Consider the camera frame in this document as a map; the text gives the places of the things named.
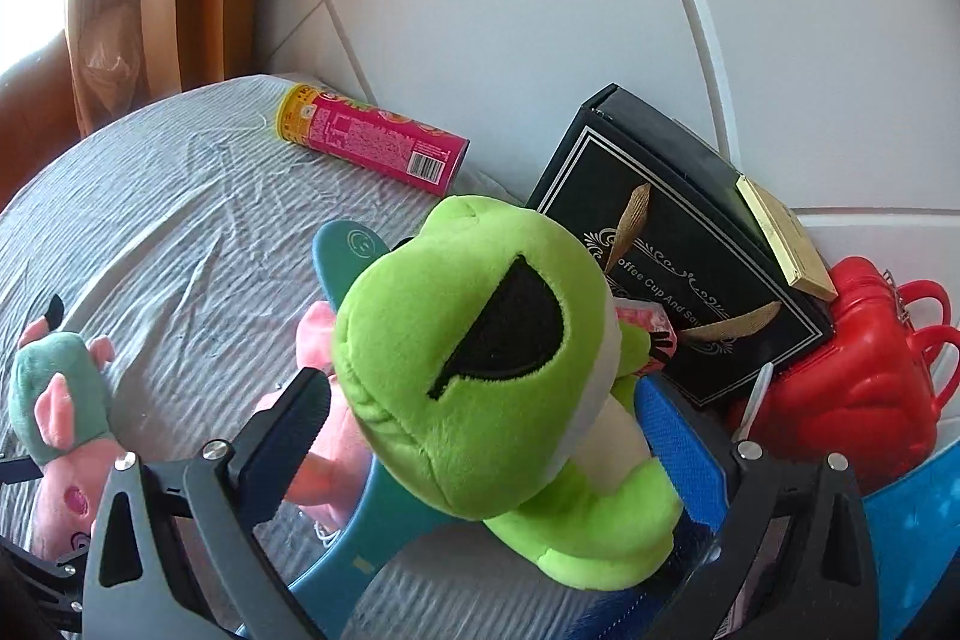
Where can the pink chips can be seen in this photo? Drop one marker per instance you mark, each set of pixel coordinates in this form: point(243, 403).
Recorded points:
point(360, 138)

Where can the pink pig plush green dress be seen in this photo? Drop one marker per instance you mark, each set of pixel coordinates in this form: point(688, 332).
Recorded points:
point(60, 385)

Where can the blue plastic container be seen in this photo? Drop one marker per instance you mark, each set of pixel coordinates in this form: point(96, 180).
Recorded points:
point(922, 535)

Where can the red toy handbag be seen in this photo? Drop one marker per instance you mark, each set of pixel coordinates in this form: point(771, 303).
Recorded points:
point(847, 385)

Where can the green frog plush toy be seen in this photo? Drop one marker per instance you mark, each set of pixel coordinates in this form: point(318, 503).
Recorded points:
point(465, 340)

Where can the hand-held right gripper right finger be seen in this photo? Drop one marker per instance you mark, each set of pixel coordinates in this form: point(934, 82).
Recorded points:
point(675, 445)

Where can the pink pig plush red dress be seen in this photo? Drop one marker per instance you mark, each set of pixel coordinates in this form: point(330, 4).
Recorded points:
point(322, 482)

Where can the small gold box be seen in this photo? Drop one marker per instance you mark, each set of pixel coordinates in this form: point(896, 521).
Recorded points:
point(787, 242)

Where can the black gift box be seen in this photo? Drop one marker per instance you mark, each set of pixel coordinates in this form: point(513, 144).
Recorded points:
point(675, 220)

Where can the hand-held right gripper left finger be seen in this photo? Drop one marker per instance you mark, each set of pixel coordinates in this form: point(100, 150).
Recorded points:
point(289, 437)

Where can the white plastic strip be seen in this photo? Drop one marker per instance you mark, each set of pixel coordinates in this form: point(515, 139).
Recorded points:
point(757, 400)

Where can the grey bed sheet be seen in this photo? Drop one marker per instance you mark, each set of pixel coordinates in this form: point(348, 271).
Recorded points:
point(187, 235)

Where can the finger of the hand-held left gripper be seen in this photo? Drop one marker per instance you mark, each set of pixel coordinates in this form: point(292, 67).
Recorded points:
point(37, 580)
point(15, 469)

